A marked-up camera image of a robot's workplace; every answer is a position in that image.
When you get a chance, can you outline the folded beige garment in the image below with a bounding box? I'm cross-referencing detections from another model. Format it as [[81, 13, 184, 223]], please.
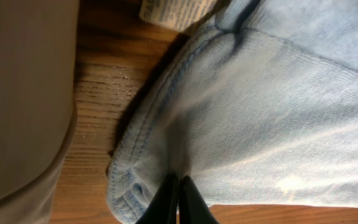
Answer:
[[0, 0, 80, 223]]

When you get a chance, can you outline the light blue printed t-shirt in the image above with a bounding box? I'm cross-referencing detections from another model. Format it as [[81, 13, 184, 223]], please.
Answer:
[[107, 0, 358, 223]]

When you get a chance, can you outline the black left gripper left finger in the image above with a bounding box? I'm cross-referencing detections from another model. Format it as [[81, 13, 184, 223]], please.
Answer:
[[136, 174, 179, 224]]

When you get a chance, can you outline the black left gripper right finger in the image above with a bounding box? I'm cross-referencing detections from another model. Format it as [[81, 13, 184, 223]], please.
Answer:
[[179, 175, 219, 224]]

